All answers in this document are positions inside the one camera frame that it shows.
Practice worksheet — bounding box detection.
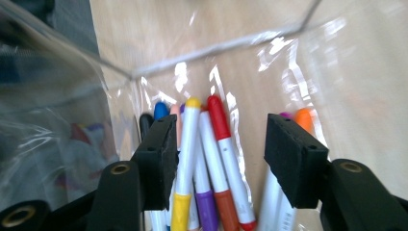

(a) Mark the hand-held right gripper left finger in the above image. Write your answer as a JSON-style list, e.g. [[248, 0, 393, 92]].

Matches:
[[130, 114, 180, 212]]

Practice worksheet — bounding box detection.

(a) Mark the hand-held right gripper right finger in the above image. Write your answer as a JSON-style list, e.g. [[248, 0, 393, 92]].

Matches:
[[263, 113, 330, 210]]

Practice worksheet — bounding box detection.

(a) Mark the yellow marker pen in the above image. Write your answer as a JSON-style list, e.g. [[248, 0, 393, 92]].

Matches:
[[170, 96, 202, 231]]

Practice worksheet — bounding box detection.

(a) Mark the orange marker pen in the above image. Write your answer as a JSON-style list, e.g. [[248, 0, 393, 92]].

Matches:
[[278, 108, 315, 231]]

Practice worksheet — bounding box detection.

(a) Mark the blue marker pen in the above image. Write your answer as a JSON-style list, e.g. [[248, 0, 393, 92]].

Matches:
[[153, 101, 170, 121]]

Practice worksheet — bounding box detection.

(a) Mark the peach marker pen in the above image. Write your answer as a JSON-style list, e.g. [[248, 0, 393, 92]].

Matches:
[[169, 103, 184, 148]]

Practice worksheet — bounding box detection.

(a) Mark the purple marker pen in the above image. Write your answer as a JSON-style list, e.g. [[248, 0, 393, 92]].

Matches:
[[179, 103, 219, 231]]

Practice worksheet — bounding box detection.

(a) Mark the red marker pen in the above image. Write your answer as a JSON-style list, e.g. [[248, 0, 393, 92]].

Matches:
[[206, 94, 258, 231]]

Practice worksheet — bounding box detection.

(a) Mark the brown marker pen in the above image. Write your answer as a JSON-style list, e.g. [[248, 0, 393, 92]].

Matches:
[[197, 105, 242, 231]]

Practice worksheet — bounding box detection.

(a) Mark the clear plastic pouch white trim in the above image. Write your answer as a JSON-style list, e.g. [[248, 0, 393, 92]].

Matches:
[[0, 0, 408, 231]]

